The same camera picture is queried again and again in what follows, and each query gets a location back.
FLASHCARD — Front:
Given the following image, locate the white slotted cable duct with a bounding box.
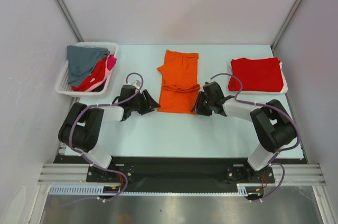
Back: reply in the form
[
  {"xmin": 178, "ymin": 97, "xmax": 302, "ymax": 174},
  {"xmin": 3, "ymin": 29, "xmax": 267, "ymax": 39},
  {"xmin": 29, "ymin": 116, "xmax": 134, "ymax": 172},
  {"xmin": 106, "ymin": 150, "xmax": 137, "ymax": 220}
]
[{"xmin": 49, "ymin": 184, "xmax": 252, "ymax": 198}]

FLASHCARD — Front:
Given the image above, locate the corner aluminium post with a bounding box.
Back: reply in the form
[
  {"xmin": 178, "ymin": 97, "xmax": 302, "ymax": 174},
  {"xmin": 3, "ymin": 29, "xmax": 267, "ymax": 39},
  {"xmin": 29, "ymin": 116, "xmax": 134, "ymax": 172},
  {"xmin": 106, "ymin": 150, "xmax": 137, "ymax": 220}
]
[
  {"xmin": 54, "ymin": 0, "xmax": 84, "ymax": 42},
  {"xmin": 270, "ymin": 0, "xmax": 304, "ymax": 53}
]

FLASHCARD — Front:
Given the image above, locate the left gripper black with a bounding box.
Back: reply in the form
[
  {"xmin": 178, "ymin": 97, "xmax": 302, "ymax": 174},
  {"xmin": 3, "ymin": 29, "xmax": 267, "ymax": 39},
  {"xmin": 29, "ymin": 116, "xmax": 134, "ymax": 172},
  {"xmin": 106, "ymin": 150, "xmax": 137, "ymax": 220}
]
[{"xmin": 129, "ymin": 90, "xmax": 160, "ymax": 116}]

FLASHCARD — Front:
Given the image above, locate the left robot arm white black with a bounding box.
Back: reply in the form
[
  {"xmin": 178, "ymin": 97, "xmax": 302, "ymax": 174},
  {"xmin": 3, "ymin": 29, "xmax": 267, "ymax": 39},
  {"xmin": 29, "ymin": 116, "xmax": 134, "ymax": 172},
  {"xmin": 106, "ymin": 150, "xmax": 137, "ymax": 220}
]
[{"xmin": 58, "ymin": 84, "xmax": 160, "ymax": 182}]

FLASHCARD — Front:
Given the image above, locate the pink t shirt in basket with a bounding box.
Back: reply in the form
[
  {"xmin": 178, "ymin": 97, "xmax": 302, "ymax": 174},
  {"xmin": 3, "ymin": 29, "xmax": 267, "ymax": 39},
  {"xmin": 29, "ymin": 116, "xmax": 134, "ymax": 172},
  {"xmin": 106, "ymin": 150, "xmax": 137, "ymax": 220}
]
[{"xmin": 106, "ymin": 54, "xmax": 117, "ymax": 71}]

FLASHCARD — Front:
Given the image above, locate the red t shirt in basket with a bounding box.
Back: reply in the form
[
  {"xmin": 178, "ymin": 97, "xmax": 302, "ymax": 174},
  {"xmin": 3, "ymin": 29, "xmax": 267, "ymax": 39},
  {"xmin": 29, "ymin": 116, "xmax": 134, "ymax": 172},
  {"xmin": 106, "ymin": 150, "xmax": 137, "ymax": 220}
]
[{"xmin": 71, "ymin": 58, "xmax": 110, "ymax": 92}]

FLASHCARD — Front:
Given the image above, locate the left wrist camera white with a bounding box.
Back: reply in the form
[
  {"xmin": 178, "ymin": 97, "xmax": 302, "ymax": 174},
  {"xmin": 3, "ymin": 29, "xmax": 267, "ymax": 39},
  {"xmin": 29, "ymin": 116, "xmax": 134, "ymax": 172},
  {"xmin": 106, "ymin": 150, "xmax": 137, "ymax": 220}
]
[{"xmin": 128, "ymin": 80, "xmax": 142, "ymax": 89}]

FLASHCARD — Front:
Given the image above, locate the white plastic basket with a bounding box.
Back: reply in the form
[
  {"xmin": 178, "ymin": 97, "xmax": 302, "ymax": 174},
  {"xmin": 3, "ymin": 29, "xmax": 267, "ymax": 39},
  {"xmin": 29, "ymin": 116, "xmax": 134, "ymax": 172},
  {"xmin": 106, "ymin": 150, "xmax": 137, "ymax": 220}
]
[{"xmin": 54, "ymin": 42, "xmax": 119, "ymax": 98}]

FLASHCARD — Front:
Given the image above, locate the aluminium rail frame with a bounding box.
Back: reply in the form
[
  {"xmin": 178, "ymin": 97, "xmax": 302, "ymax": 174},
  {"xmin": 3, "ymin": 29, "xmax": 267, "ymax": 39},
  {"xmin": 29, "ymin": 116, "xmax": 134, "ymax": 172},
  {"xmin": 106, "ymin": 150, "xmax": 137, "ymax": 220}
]
[{"xmin": 39, "ymin": 164, "xmax": 326, "ymax": 186}]

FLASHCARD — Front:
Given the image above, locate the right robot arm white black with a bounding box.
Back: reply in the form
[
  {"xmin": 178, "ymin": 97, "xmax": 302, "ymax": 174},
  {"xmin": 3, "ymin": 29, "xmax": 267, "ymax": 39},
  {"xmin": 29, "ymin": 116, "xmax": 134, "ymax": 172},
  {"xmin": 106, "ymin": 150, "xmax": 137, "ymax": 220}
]
[{"xmin": 192, "ymin": 81, "xmax": 297, "ymax": 182}]

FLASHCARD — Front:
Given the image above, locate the grey t shirt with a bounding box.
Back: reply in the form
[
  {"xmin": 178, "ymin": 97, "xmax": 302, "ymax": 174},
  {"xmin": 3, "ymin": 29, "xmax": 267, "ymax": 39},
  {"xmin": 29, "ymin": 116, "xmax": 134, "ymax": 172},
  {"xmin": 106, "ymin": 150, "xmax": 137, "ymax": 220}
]
[{"xmin": 67, "ymin": 45, "xmax": 110, "ymax": 87}]

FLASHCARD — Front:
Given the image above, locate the orange t shirt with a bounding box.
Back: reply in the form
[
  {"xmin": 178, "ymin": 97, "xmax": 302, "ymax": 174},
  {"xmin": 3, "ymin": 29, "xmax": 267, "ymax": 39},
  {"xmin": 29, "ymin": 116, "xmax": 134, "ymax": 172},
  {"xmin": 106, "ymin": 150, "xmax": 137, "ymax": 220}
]
[{"xmin": 157, "ymin": 50, "xmax": 200, "ymax": 115}]

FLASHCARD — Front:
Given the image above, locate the right corner aluminium post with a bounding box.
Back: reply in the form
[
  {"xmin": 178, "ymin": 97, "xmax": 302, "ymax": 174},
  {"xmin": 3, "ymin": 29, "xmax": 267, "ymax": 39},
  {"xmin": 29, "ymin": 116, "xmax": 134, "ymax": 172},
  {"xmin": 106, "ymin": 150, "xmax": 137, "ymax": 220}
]
[{"xmin": 270, "ymin": 0, "xmax": 304, "ymax": 53}]

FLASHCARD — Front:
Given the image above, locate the left corner aluminium post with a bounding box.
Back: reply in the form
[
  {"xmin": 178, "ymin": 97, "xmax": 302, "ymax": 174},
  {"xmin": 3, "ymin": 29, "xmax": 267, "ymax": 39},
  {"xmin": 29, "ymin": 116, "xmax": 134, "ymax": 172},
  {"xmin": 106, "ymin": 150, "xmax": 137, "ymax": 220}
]
[{"xmin": 54, "ymin": 0, "xmax": 84, "ymax": 42}]

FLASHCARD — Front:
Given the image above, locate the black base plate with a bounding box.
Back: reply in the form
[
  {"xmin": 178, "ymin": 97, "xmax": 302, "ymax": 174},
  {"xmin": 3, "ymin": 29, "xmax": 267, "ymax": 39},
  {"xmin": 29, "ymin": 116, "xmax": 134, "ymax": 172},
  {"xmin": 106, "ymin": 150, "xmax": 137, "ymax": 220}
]
[{"xmin": 52, "ymin": 155, "xmax": 275, "ymax": 193}]

